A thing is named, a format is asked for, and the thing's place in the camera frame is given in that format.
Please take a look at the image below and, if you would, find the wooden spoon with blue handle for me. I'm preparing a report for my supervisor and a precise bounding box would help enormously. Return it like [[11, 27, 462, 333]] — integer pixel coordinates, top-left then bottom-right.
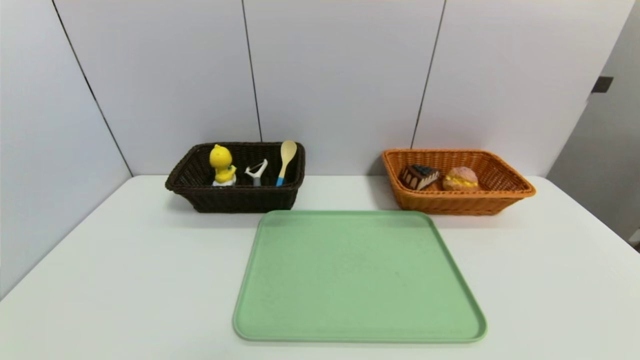
[[276, 140, 298, 187]]

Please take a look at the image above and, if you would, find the white peeler with grey handle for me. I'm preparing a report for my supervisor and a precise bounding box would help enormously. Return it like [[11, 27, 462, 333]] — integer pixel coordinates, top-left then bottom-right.
[[244, 159, 269, 187]]

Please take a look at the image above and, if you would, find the chocolate cake slice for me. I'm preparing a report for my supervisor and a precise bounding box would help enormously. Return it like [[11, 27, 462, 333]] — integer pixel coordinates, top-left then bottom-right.
[[399, 164, 441, 191]]

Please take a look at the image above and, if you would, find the yellow duck toy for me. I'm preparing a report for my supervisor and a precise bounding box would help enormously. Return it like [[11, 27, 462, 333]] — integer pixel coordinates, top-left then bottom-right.
[[209, 144, 237, 187]]

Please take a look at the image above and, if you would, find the cream puff pastry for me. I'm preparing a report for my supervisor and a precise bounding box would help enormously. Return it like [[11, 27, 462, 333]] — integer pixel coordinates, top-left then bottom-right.
[[442, 166, 479, 192]]

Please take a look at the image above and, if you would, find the dark brown wicker basket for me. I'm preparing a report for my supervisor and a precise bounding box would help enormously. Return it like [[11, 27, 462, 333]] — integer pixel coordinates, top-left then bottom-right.
[[165, 141, 306, 214]]

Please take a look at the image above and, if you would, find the orange wicker basket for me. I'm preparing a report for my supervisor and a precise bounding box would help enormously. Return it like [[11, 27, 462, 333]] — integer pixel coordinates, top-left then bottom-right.
[[382, 148, 537, 216]]

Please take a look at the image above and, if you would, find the light green plastic tray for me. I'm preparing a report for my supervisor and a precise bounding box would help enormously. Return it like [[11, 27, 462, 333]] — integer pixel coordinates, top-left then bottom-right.
[[232, 210, 488, 344]]

